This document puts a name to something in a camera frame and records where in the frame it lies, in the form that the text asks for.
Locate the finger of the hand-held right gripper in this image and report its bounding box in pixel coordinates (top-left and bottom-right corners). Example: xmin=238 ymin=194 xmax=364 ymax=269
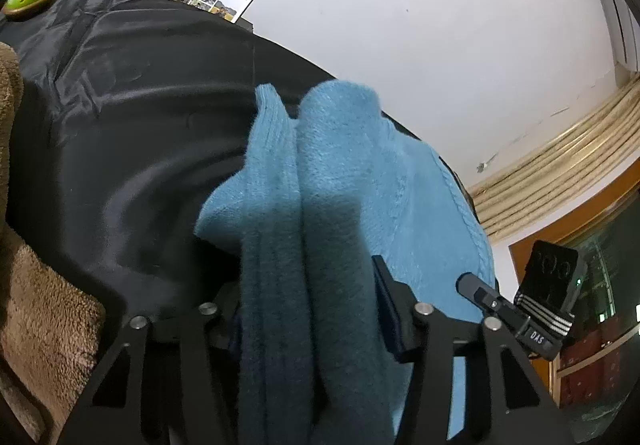
xmin=456 ymin=271 xmax=530 ymax=332

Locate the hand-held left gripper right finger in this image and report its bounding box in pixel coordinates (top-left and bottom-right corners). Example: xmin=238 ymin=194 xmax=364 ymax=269
xmin=372 ymin=255 xmax=573 ymax=445

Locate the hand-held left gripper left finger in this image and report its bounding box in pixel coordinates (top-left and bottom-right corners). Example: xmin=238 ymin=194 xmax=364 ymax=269
xmin=57 ymin=284 xmax=244 ymax=445

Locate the blue knit sweater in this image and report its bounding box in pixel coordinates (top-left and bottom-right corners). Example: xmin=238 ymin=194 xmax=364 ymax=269
xmin=194 ymin=79 xmax=497 ymax=445

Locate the cream curtain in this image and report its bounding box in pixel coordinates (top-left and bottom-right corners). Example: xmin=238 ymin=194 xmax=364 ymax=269
xmin=469 ymin=75 xmax=640 ymax=242

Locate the brown fleece garment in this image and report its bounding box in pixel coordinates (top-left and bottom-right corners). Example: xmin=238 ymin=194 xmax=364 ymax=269
xmin=0 ymin=41 xmax=109 ymax=445

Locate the black bed cover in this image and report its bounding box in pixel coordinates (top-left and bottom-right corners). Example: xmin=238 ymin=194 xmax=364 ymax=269
xmin=0 ymin=0 xmax=482 ymax=326

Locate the white air conditioner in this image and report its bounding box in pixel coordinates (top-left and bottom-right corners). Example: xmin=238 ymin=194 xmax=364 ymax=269
xmin=572 ymin=0 xmax=640 ymax=77

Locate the wooden window frame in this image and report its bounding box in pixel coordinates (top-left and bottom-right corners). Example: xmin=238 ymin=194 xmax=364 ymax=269
xmin=507 ymin=165 xmax=640 ymax=426

